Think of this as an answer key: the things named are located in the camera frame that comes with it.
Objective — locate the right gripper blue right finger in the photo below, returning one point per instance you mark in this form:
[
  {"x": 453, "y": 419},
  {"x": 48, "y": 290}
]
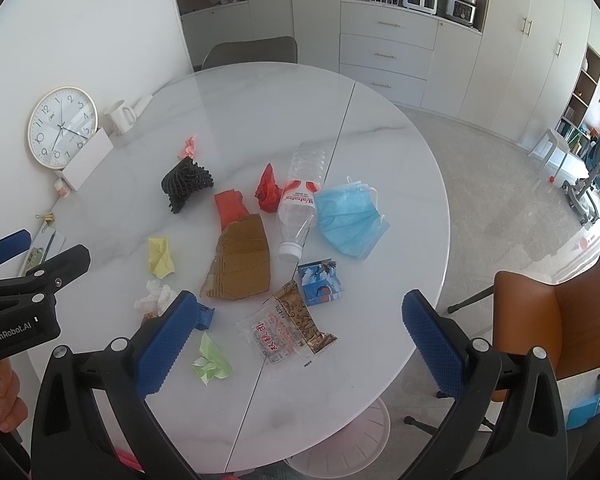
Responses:
[{"x": 439, "y": 341}]

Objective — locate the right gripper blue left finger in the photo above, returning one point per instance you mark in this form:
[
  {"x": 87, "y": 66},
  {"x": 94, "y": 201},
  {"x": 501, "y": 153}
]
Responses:
[{"x": 159, "y": 341}]

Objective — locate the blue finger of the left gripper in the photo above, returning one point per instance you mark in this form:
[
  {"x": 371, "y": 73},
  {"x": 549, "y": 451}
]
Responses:
[
  {"x": 60, "y": 264},
  {"x": 13, "y": 245}
]

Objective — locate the green paper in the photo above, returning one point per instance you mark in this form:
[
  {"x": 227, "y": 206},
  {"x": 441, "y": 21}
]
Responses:
[{"x": 211, "y": 362}]

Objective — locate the white tissue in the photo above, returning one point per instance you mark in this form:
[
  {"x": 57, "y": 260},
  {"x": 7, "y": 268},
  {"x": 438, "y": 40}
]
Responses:
[{"x": 159, "y": 297}]

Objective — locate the yellow paper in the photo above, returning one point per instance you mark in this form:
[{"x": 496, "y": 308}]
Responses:
[{"x": 160, "y": 262}]

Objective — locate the brown cardboard piece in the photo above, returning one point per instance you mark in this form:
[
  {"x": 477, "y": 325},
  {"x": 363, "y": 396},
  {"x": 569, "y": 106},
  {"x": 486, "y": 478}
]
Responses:
[{"x": 241, "y": 264}]

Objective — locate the blue snack carton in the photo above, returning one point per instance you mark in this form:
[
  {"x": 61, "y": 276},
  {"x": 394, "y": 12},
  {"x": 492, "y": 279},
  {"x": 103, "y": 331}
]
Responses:
[{"x": 319, "y": 282}]

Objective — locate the clear snack wrapper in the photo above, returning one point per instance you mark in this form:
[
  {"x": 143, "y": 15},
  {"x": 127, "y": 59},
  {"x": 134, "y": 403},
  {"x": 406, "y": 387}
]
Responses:
[{"x": 283, "y": 328}]

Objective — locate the blue surgical mask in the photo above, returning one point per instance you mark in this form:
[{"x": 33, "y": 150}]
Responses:
[{"x": 349, "y": 218}]

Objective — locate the black ribbed plastic object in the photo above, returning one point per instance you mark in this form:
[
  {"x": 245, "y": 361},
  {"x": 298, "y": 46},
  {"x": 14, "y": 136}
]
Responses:
[{"x": 185, "y": 179}]

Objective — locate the red paper card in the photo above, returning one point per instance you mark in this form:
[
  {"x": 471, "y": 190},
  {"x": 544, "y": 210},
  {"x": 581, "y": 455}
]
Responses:
[{"x": 230, "y": 207}]

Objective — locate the pink paper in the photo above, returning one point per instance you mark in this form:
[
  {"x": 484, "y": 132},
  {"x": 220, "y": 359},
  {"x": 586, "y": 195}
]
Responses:
[{"x": 189, "y": 149}]

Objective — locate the clear plastic water bottle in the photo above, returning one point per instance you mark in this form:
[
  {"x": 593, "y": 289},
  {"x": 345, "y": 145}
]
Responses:
[{"x": 296, "y": 212}]

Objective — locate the red paper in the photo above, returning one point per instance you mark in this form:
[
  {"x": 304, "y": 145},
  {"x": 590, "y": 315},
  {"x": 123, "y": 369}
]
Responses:
[{"x": 268, "y": 193}]

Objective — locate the white plastic trash bin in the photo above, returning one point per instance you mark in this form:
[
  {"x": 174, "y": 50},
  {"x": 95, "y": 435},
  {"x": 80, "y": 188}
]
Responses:
[{"x": 349, "y": 451}]

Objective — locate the person's left hand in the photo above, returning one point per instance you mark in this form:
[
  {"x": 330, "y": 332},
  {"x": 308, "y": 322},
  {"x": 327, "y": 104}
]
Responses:
[{"x": 13, "y": 411}]

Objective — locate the white paper sheet with pen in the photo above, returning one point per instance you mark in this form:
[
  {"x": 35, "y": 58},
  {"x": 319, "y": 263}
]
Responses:
[{"x": 47, "y": 244}]

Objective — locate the gold binder clip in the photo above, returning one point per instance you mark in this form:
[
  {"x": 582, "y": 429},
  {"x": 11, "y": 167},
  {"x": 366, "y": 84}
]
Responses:
[{"x": 48, "y": 217}]

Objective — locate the small pink bottle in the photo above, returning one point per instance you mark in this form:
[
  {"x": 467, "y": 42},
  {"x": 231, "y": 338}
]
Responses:
[{"x": 62, "y": 188}]

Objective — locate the white rectangular box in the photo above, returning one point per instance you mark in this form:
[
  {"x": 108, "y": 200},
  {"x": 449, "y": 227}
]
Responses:
[{"x": 87, "y": 159}]

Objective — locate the orange leather chair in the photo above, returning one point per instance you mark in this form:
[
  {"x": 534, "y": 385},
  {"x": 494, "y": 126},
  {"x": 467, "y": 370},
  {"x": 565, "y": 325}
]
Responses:
[{"x": 564, "y": 319}]

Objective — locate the blue tissue box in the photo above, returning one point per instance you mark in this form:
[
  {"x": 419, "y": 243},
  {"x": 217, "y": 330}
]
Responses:
[{"x": 583, "y": 412}]

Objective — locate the white stool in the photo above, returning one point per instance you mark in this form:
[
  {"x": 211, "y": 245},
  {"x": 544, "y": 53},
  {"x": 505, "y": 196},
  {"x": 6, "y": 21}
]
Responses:
[{"x": 556, "y": 163}]

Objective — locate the teal office chair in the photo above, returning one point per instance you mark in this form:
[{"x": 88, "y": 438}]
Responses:
[{"x": 580, "y": 195}]

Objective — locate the open wooden bookshelf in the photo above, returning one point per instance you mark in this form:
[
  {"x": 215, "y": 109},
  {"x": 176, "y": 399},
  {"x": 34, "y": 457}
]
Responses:
[{"x": 570, "y": 124}]

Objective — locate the white cabinet drawers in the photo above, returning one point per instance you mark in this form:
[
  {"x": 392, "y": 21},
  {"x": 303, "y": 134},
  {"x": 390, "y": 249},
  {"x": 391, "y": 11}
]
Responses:
[{"x": 410, "y": 58}]

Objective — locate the dark grey chair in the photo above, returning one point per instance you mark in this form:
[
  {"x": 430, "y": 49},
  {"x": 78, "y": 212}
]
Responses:
[{"x": 282, "y": 49}]

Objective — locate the black microwave oven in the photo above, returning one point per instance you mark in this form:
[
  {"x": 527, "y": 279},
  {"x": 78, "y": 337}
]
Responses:
[{"x": 459, "y": 11}]

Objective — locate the round white wall clock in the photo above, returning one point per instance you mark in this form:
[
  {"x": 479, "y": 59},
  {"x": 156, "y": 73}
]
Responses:
[{"x": 60, "y": 126}]

